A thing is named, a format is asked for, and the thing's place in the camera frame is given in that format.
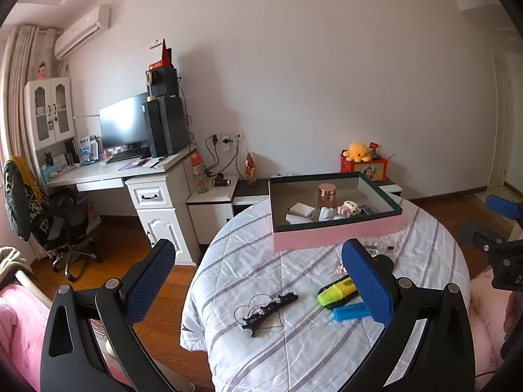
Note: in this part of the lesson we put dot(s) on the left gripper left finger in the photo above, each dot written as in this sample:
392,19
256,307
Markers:
123,302

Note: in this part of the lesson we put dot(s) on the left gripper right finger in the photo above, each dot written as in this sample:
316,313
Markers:
394,303

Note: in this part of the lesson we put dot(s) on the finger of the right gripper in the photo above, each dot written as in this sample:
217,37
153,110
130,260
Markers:
504,207
481,238

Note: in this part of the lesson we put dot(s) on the blue highlighter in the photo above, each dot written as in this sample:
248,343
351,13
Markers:
357,310

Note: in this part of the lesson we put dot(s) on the clear glass bottle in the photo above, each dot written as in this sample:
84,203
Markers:
378,247

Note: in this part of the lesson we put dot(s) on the yellow highlighter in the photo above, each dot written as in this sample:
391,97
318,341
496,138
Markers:
337,293

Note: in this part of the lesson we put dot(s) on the black hair clip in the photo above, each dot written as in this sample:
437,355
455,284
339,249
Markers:
261,313

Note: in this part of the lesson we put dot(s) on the rose gold lidded jar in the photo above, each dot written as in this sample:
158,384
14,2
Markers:
326,195

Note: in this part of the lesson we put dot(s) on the white small box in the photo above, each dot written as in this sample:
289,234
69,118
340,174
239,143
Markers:
302,210

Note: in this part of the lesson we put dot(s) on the pink pillow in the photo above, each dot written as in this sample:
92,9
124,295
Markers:
42,350

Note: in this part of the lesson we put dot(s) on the black office chair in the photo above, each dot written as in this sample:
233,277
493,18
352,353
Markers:
58,222

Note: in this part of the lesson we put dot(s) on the white desk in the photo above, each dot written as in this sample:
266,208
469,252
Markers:
159,190

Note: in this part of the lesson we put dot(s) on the red printed box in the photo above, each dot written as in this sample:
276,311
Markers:
374,170

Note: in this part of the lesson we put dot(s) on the pink box with dark rim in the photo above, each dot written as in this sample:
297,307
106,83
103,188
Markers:
318,210

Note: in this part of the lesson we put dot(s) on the white bedside cabinet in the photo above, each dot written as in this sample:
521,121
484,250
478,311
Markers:
212,210

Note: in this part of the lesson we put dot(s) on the orange capped bottle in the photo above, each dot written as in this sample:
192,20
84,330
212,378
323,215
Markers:
199,173

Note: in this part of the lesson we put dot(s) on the yellow octopus plush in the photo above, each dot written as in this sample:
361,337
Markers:
356,152

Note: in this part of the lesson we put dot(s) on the black computer tower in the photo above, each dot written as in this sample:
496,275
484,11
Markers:
166,126

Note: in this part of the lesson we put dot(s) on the computer monitor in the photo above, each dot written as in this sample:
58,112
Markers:
123,123

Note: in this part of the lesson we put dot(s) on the white glass-door cabinet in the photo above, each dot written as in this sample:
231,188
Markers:
48,107

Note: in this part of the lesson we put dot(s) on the black speaker box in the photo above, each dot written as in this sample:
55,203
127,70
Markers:
162,81

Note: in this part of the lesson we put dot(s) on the beige curtain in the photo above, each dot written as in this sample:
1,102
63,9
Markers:
26,48

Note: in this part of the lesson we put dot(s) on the wall air conditioner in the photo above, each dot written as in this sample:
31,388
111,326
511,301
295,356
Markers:
93,23

